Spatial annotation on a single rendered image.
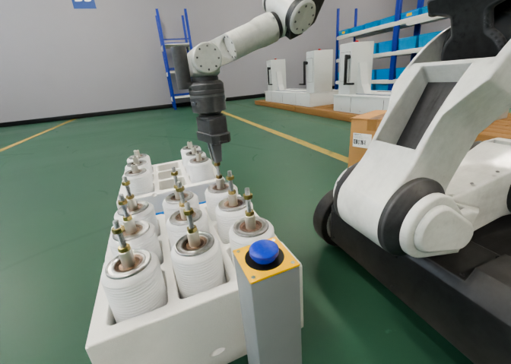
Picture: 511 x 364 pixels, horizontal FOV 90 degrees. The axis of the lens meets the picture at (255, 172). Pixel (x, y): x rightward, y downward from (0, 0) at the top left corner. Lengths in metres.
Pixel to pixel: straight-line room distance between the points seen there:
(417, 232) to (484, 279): 0.16
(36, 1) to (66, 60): 1.05
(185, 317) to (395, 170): 0.44
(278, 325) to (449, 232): 0.30
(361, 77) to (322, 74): 0.77
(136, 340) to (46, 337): 0.38
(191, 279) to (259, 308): 0.19
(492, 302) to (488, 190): 0.22
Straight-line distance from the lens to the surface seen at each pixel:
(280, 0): 0.74
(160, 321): 0.52
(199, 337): 0.57
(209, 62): 0.63
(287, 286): 0.37
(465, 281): 0.59
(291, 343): 0.45
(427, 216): 0.46
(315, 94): 3.78
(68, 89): 6.96
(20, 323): 0.98
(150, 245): 0.61
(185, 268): 0.51
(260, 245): 0.36
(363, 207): 0.48
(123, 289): 0.51
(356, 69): 3.22
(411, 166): 0.47
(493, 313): 0.57
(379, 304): 0.76
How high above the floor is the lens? 0.55
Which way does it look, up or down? 21 degrees down
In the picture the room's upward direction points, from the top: 5 degrees counter-clockwise
